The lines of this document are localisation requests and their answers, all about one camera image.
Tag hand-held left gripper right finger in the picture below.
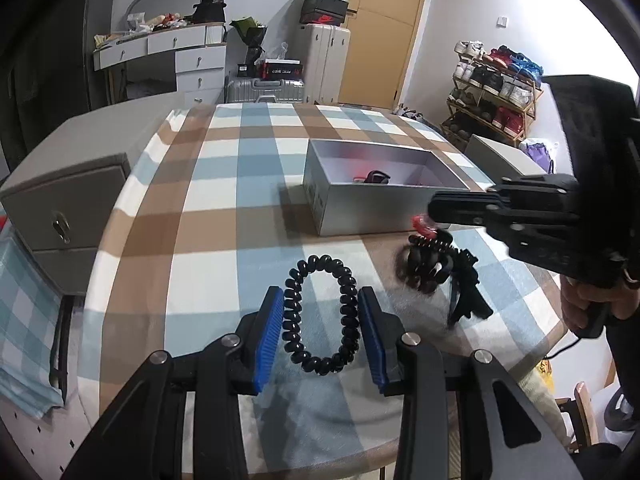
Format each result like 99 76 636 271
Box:
357 286 583 480

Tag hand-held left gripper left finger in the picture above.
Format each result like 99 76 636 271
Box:
60 286 286 480

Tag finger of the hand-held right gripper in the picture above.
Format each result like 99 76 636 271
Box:
429 208 532 257
429 175 578 210

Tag grey cardboard box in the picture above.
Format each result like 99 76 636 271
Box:
301 139 488 237

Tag person's right hand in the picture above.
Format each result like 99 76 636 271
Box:
560 267 640 333

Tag plain grey cabinet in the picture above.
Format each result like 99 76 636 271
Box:
464 134 553 188

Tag purple bag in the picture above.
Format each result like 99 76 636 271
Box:
522 141 559 172

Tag black long hair claw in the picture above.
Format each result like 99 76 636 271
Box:
450 249 495 330

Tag wooden shoe rack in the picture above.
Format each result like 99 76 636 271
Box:
440 42 544 144

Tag pile of loose shoes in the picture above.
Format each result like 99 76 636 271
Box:
392 102 441 123

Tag rows of racked sneakers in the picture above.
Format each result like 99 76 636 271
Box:
450 40 543 133

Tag wooden door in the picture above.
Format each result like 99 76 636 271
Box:
337 0 434 109

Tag beige upright suitcase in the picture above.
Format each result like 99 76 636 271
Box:
292 22 351 104

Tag wooden chair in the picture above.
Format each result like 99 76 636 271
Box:
554 381 603 453

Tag black box with red stripe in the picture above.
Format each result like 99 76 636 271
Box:
260 59 305 81

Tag silver suitcase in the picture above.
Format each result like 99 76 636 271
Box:
225 76 306 105

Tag black and red shoe box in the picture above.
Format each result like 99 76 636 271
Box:
299 10 346 29

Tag white pegboard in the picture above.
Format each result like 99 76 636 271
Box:
0 375 108 480

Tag blue checkered cloth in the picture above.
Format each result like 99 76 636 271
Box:
0 232 68 418

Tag dark wrapped flower bouquet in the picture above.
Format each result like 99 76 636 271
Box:
230 16 269 64

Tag white vanity desk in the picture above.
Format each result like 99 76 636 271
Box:
92 22 229 107

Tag black paper bag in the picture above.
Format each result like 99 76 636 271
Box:
192 0 231 25

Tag clutter of vanity toiletries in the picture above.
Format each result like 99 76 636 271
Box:
95 10 201 49

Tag arched grey mirror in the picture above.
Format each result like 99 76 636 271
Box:
125 0 203 22

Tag black cable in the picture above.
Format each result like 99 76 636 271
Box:
544 330 586 361

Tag grey drawer cabinet with handle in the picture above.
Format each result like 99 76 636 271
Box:
0 91 181 297

